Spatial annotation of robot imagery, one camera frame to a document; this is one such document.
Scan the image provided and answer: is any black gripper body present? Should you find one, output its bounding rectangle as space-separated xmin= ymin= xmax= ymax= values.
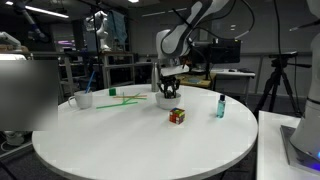
xmin=161 ymin=75 xmax=180 ymax=90

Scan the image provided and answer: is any white bowl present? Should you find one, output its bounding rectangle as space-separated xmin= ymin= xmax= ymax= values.
xmin=154 ymin=91 xmax=183 ymax=111

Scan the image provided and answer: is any stainless steel bottle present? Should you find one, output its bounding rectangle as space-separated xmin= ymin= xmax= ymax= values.
xmin=150 ymin=62 xmax=161 ymax=93

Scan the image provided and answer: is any wooden table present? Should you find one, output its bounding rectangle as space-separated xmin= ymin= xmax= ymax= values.
xmin=176 ymin=73 xmax=218 ymax=90

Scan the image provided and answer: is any multicoloured Rubik's cube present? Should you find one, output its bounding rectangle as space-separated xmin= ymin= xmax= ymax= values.
xmin=168 ymin=107 xmax=186 ymax=126

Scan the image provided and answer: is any orange stick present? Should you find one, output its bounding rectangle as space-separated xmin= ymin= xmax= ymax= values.
xmin=112 ymin=95 xmax=148 ymax=100

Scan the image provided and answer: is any long green stick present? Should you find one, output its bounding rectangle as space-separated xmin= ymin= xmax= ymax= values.
xmin=95 ymin=101 xmax=140 ymax=110

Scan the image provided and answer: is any blue sanitizer bottle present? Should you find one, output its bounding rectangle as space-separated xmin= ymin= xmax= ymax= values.
xmin=216 ymin=94 xmax=227 ymax=119

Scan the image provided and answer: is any black computer monitor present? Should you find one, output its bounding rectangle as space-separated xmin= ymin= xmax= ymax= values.
xmin=191 ymin=38 xmax=242 ymax=65

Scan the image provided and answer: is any white office desk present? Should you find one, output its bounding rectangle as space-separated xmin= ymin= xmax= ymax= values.
xmin=209 ymin=68 xmax=257 ymax=104

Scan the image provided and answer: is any blue straw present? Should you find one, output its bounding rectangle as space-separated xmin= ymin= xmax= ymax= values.
xmin=85 ymin=70 xmax=96 ymax=94

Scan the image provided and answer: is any blue hanging cloth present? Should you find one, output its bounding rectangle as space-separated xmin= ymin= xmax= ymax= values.
xmin=108 ymin=9 xmax=129 ymax=46

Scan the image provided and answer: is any white mug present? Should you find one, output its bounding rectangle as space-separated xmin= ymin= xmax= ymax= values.
xmin=67 ymin=90 xmax=94 ymax=110

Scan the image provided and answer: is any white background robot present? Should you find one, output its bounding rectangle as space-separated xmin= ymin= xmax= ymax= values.
xmin=85 ymin=9 xmax=113 ymax=53
xmin=0 ymin=30 xmax=23 ymax=49

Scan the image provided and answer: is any white robot stand table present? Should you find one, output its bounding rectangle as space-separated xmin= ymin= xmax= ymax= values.
xmin=255 ymin=109 xmax=320 ymax=180

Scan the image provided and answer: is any grey robot mounting plate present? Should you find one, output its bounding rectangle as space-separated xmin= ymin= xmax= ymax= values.
xmin=279 ymin=124 xmax=320 ymax=175

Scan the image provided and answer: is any ceiling light strip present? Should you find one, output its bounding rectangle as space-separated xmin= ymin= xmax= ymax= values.
xmin=3 ymin=0 xmax=70 ymax=20

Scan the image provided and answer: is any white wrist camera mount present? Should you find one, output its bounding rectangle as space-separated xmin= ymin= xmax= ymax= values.
xmin=160 ymin=65 xmax=190 ymax=78

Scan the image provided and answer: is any grey metal frame table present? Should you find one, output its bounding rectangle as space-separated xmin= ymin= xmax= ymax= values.
xmin=99 ymin=50 xmax=137 ymax=90

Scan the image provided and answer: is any black camera tripod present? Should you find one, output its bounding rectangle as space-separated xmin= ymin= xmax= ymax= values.
xmin=254 ymin=50 xmax=313 ymax=118

